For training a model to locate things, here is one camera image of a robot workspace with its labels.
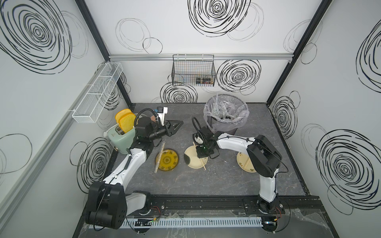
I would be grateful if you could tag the front yellow bread slice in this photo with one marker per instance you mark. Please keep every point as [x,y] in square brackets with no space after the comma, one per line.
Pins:
[126,123]

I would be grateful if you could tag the yellow bread slice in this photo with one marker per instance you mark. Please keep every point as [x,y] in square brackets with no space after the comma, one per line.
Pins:
[126,123]
[121,114]

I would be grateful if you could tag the clear plastic bin liner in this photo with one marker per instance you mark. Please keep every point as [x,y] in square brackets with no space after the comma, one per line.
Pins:
[226,111]

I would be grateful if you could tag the back yellow bread slice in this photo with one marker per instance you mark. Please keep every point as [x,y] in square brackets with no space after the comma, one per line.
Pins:
[121,114]

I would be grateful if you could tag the white slotted cable duct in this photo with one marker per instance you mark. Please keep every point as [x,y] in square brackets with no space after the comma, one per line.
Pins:
[218,222]

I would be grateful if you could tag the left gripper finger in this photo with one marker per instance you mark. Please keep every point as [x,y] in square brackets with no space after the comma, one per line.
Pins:
[174,122]
[174,129]

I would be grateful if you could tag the white wire wall shelf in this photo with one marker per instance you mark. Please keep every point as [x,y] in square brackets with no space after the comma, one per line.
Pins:
[99,92]

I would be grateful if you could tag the black wire wall basket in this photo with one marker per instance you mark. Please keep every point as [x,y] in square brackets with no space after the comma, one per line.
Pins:
[193,72]

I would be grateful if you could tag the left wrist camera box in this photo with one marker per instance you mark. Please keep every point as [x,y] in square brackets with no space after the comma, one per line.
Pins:
[162,111]

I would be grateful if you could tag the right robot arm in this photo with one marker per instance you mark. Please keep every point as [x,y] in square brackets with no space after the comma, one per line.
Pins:
[264,157]

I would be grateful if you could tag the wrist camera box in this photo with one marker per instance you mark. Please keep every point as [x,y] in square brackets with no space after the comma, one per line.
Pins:
[197,139]
[162,111]

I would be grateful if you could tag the mint green toaster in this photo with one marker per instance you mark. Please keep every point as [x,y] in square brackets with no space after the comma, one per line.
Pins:
[122,141]

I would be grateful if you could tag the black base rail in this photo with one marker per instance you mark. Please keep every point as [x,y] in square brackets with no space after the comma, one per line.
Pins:
[159,204]

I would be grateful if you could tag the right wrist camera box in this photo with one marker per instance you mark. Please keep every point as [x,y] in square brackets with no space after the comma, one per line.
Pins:
[197,139]

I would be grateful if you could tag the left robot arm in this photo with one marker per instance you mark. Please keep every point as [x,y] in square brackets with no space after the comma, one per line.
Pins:
[108,204]

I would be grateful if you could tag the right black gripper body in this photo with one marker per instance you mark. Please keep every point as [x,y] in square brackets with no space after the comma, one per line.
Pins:
[203,151]

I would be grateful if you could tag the wrapped chopsticks on yellow plate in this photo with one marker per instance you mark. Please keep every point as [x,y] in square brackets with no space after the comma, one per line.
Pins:
[157,163]

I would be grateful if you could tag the aluminium wall rail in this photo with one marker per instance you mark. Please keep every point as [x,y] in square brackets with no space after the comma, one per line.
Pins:
[237,56]

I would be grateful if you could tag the cream plate with red marks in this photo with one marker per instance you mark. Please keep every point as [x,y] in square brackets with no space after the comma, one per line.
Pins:
[240,160]

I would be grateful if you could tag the yellow patterned plate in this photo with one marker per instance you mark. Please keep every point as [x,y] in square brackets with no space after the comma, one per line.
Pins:
[169,160]

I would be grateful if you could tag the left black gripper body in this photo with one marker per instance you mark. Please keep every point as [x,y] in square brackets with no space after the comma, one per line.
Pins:
[160,133]

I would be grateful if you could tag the cream plate with black patch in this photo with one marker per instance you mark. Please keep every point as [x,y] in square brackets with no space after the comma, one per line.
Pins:
[191,159]

